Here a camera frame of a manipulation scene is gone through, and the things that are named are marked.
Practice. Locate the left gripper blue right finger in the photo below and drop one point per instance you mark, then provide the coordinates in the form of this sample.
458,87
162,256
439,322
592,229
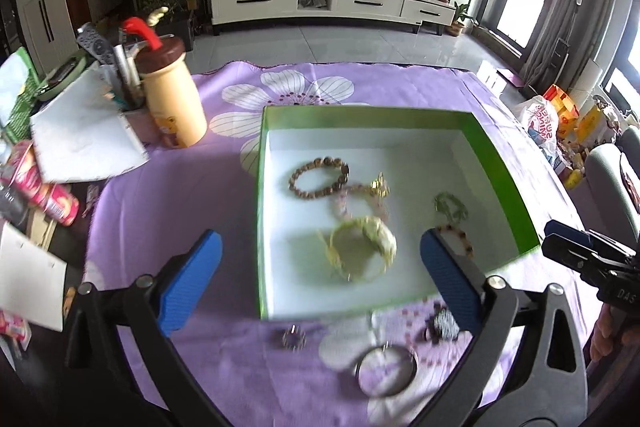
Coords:
460,293

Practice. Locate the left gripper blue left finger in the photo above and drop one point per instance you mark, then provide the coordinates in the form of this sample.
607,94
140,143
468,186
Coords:
184,281

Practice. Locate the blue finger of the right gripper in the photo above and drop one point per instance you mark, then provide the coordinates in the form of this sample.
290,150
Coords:
558,228
577,251

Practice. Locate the cream white wristwatch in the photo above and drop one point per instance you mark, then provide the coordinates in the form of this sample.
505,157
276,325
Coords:
360,249

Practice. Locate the silver bangle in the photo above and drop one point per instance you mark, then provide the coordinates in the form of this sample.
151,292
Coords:
386,370

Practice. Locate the person right hand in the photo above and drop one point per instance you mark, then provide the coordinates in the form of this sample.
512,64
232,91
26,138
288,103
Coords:
603,339

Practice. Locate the grey chair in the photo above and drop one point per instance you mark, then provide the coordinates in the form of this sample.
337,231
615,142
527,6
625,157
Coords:
612,171

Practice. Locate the white plastic shopping bag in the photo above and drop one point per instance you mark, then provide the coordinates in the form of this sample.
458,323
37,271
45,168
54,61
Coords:
541,122

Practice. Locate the yellow red gift box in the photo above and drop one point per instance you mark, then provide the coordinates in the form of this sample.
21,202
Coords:
565,108

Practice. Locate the purple floral tablecloth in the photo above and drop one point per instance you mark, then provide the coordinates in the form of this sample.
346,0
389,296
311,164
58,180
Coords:
154,212

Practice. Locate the green cardboard box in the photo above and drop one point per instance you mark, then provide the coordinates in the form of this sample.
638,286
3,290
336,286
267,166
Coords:
314,169

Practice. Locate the white paper sheet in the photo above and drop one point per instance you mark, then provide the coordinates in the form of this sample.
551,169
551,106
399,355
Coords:
82,136

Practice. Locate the yellow bear bottle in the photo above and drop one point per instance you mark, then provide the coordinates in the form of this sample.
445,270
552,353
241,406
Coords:
170,92

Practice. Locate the pink snack can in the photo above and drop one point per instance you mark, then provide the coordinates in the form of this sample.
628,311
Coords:
22,172

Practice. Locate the pen holder with pens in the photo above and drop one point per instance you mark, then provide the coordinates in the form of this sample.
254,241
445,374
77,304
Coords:
126,89

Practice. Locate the small floor potted plant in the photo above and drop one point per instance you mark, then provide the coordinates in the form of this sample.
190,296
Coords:
462,20

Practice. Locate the white tv cabinet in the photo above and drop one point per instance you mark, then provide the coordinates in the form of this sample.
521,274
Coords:
413,13

